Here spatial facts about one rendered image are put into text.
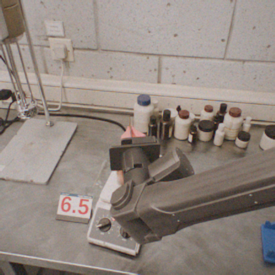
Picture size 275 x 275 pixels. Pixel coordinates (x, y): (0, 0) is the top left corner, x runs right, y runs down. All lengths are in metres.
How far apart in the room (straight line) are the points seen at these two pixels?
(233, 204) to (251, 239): 0.47
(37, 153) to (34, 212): 0.23
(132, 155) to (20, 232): 0.41
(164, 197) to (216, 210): 0.07
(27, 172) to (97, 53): 0.50
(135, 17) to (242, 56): 0.38
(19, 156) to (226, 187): 0.79
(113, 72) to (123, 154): 0.61
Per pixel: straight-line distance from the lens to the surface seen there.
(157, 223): 0.43
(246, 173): 0.35
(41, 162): 0.98
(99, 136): 1.06
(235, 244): 0.81
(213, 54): 1.08
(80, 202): 0.82
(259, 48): 1.09
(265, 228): 0.85
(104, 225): 0.73
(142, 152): 0.57
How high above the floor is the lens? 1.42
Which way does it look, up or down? 39 degrees down
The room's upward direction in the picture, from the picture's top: straight up
